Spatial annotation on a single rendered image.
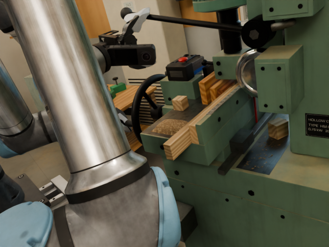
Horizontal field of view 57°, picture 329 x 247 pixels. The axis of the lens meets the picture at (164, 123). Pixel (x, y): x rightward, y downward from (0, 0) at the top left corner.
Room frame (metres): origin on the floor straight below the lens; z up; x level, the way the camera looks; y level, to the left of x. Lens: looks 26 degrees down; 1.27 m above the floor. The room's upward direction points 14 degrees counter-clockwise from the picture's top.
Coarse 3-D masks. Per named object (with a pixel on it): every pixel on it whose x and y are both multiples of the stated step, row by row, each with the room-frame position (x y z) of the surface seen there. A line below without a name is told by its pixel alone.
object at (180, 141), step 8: (200, 112) 0.70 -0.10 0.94; (192, 120) 0.67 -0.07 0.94; (184, 128) 0.64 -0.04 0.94; (176, 136) 0.61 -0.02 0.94; (184, 136) 0.62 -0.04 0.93; (168, 144) 0.58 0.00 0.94; (176, 144) 0.59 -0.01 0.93; (184, 144) 0.61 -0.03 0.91; (168, 152) 0.58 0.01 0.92; (176, 152) 0.59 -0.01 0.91
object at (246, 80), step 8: (264, 48) 0.65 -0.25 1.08; (240, 56) 0.68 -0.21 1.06; (248, 56) 0.66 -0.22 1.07; (256, 56) 0.65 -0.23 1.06; (240, 64) 0.68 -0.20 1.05; (248, 64) 0.67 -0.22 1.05; (240, 72) 0.68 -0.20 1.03; (248, 72) 0.67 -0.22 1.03; (240, 80) 0.68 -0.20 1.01; (248, 80) 0.67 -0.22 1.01; (248, 88) 0.67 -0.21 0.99; (256, 88) 0.66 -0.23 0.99; (256, 96) 0.66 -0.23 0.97
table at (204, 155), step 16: (176, 112) 0.83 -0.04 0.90; (192, 112) 0.80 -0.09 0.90; (240, 112) 0.75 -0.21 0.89; (224, 128) 0.68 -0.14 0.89; (144, 144) 0.75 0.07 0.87; (160, 144) 0.70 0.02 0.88; (192, 144) 0.63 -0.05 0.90; (208, 144) 0.62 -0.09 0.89; (224, 144) 0.67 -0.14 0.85; (192, 160) 0.64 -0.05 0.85; (208, 160) 0.61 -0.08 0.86
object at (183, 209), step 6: (180, 204) 0.76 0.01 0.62; (186, 204) 0.75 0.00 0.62; (180, 210) 0.73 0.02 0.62; (186, 210) 0.72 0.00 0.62; (192, 210) 0.73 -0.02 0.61; (180, 216) 0.71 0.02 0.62; (186, 216) 0.70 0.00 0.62; (192, 216) 0.72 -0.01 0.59; (180, 222) 0.68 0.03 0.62; (186, 222) 0.70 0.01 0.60; (192, 222) 0.72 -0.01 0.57; (186, 228) 0.69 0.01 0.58; (192, 228) 0.71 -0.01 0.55; (186, 234) 0.69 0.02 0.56; (180, 240) 0.69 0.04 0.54
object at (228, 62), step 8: (248, 48) 0.84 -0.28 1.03; (216, 56) 0.84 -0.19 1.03; (224, 56) 0.82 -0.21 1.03; (232, 56) 0.80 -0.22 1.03; (216, 64) 0.83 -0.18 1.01; (224, 64) 0.82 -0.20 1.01; (232, 64) 0.80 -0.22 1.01; (216, 72) 0.84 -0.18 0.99; (224, 72) 0.82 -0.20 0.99; (232, 72) 0.81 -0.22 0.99
